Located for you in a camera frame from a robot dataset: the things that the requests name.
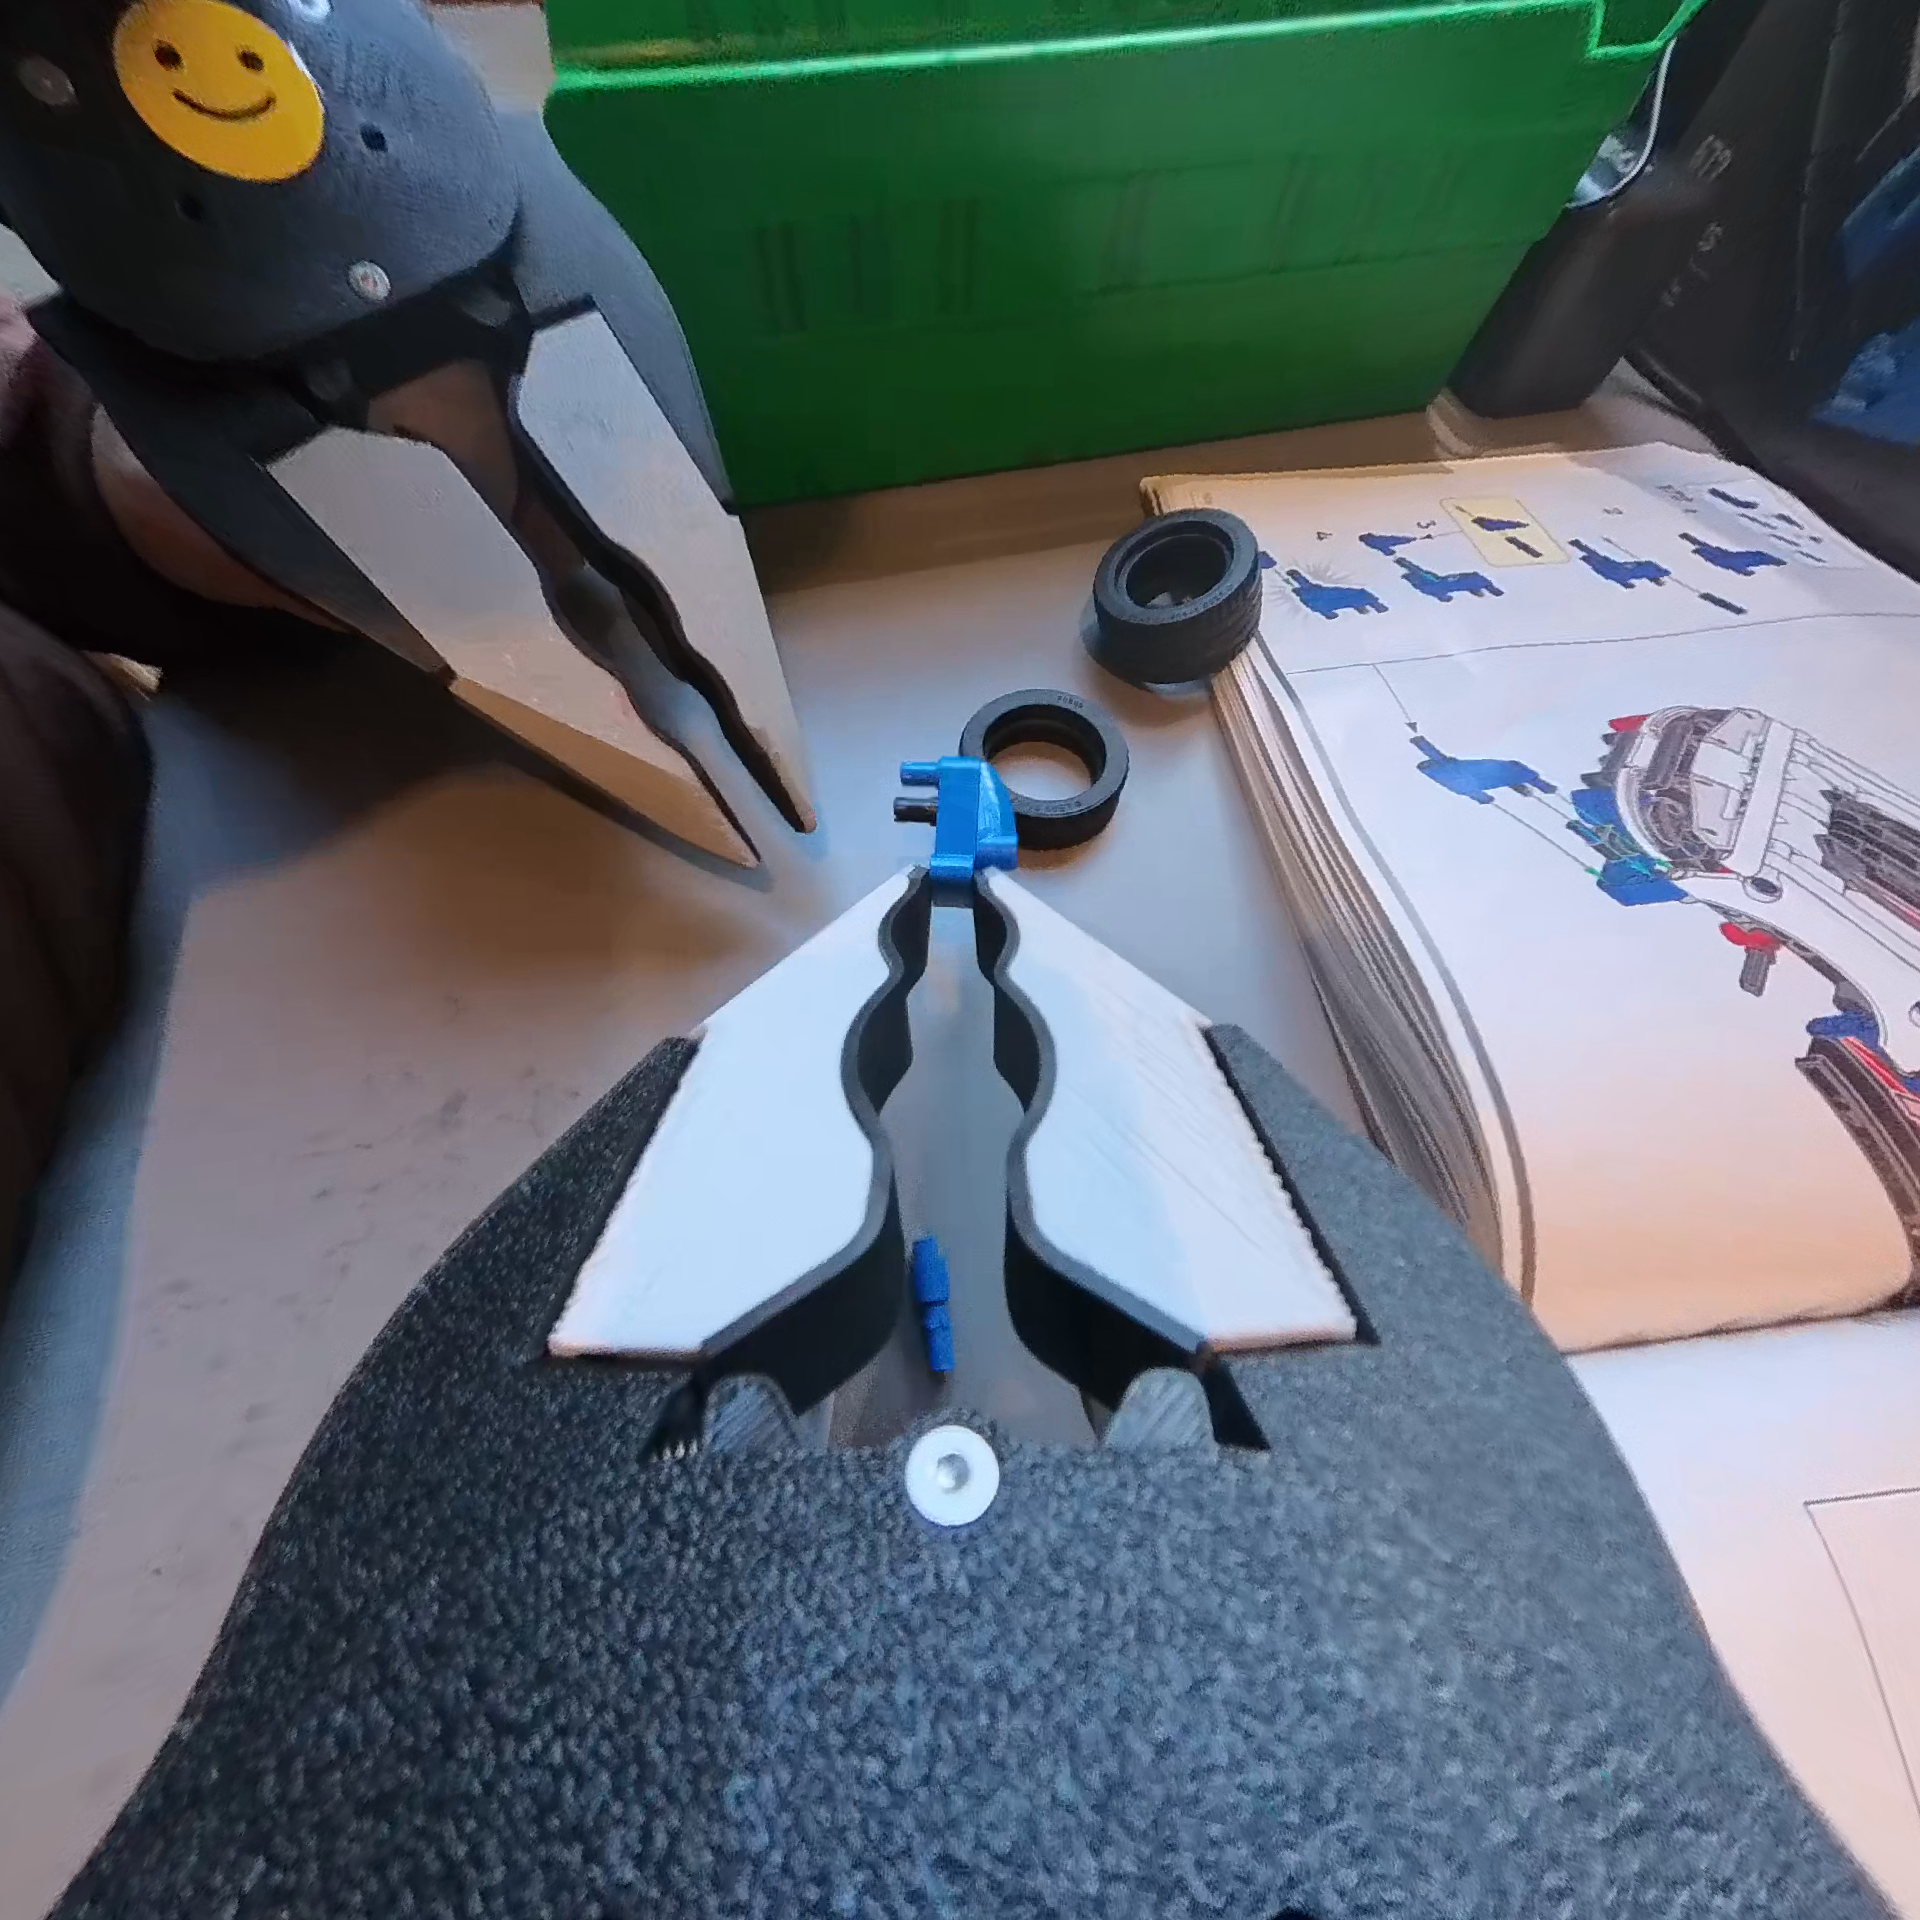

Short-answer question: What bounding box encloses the grey desk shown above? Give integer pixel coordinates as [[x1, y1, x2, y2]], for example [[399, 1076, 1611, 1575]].
[[0, 359, 1577, 1728]]

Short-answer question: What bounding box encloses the person's left forearm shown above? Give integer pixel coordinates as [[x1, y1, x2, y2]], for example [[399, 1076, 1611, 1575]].
[[0, 293, 168, 669]]

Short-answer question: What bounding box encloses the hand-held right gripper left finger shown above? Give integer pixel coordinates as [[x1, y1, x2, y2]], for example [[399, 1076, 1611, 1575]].
[[550, 867, 945, 1419]]

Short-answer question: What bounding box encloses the open instruction booklet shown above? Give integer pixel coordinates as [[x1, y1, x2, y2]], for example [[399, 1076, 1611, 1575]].
[[1142, 440, 1920, 1920]]

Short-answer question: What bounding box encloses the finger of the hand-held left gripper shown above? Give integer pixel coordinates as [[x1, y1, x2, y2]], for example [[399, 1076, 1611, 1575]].
[[271, 368, 764, 872], [510, 299, 819, 835]]

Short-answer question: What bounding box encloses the black car picture box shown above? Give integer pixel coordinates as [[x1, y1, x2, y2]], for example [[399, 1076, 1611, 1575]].
[[1632, 0, 1920, 541]]

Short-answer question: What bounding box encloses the person's left hand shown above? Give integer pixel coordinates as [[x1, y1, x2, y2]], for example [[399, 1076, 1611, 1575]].
[[88, 405, 362, 634]]

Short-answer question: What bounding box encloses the black toy tyre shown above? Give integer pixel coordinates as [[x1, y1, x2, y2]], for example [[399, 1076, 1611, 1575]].
[[961, 691, 1127, 847], [1089, 510, 1262, 693]]

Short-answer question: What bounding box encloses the black case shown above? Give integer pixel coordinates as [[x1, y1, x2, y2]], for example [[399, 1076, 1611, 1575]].
[[1451, 150, 1697, 423]]

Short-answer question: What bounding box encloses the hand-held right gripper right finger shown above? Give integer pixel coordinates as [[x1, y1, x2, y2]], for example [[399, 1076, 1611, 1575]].
[[971, 871, 1360, 1419]]

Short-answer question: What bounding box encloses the green storage bin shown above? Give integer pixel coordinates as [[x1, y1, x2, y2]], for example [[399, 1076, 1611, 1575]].
[[545, 0, 1713, 510]]

